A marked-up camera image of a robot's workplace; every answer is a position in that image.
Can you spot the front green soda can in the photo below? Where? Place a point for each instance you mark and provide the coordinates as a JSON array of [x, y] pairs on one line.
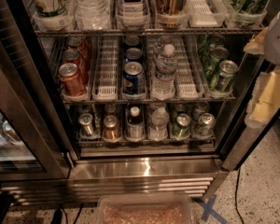
[[223, 77]]

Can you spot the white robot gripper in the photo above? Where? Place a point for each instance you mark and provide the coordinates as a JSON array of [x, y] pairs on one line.
[[278, 39]]

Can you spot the glass fridge door left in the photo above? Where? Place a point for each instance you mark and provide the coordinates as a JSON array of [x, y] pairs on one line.
[[29, 101]]

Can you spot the middle green soda can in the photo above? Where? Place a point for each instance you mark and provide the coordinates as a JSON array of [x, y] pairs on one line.
[[215, 56]]

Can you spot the white green tall can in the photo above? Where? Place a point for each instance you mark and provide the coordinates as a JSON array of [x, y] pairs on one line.
[[49, 0]]

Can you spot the brown striped tall can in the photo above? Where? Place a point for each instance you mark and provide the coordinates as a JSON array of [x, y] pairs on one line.
[[171, 13]]

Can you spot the stainless steel fridge cabinet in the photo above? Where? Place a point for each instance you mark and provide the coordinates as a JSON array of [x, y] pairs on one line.
[[192, 165]]

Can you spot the silver can bottom shelf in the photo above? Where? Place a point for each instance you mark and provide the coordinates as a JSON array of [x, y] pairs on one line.
[[85, 120]]

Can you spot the empty white tray middle left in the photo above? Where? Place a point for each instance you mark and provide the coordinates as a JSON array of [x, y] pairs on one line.
[[105, 86]]

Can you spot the blue pepsi can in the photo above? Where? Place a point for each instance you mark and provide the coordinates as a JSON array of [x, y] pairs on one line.
[[133, 55], [132, 41], [133, 78]]

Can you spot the back blue pepsi can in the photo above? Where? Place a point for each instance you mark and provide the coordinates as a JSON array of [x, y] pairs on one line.
[[132, 41]]

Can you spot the back green soda can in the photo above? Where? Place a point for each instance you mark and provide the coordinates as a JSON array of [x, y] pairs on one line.
[[208, 42]]

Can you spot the front blue pepsi can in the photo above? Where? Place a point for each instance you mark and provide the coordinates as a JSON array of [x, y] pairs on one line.
[[133, 78]]

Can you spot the red soda can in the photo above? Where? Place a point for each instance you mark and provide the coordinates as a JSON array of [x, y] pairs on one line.
[[75, 56], [80, 43], [72, 79]]

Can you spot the front red soda can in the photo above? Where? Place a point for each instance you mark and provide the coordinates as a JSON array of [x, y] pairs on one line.
[[72, 79]]

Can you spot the tea bottle white label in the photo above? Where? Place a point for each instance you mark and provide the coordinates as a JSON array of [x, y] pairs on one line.
[[135, 8]]

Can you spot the green soda can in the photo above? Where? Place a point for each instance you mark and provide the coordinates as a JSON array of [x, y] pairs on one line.
[[223, 77], [215, 56], [208, 42]]

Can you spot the clear plastic bin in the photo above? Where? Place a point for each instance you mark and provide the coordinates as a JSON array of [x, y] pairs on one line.
[[145, 208]]

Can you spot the empty white tray top shelf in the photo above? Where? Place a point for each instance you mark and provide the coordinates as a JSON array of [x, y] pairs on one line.
[[206, 13]]

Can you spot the water bottle middle shelf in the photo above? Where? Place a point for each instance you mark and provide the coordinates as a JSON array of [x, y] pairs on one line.
[[164, 76]]

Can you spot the clear water bottle top shelf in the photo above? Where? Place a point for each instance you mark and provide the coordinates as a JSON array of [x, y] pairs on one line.
[[92, 15]]

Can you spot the water bottle bottom shelf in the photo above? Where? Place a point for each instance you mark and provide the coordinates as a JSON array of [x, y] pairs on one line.
[[158, 124]]

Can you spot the middle blue pepsi can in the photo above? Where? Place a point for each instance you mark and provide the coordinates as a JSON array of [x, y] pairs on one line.
[[133, 55]]

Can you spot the back red soda can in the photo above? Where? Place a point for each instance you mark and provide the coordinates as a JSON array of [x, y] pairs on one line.
[[80, 43]]

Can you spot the pale green can bottom shelf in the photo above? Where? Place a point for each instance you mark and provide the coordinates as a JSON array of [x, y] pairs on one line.
[[205, 124]]

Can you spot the dark tea bottle bottom shelf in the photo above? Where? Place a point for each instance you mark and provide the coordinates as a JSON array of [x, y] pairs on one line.
[[135, 124]]

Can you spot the open fridge door right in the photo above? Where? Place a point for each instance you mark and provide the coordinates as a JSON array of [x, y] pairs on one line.
[[245, 143]]

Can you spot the blue tape cross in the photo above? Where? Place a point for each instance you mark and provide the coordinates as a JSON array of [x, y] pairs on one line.
[[208, 210]]

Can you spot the middle red soda can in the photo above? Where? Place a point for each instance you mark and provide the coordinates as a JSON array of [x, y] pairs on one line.
[[75, 56]]

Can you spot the bronze can bottom shelf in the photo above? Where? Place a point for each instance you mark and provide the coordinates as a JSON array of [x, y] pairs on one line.
[[111, 127]]

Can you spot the empty white tray middle right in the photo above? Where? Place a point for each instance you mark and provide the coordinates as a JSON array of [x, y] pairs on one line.
[[188, 84]]

